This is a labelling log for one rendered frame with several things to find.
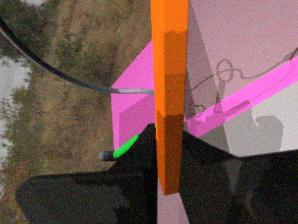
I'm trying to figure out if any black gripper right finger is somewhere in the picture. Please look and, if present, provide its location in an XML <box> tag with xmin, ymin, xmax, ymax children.
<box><xmin>179</xmin><ymin>130</ymin><xmax>298</xmax><ymax>224</ymax></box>

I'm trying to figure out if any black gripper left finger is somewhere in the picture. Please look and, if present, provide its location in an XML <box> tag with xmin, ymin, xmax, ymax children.
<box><xmin>14</xmin><ymin>123</ymin><xmax>158</xmax><ymax>224</ymax></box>

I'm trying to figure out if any orange handle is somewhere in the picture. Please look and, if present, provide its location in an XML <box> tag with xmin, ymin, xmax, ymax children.
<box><xmin>151</xmin><ymin>0</ymin><xmax>189</xmax><ymax>196</ymax></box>

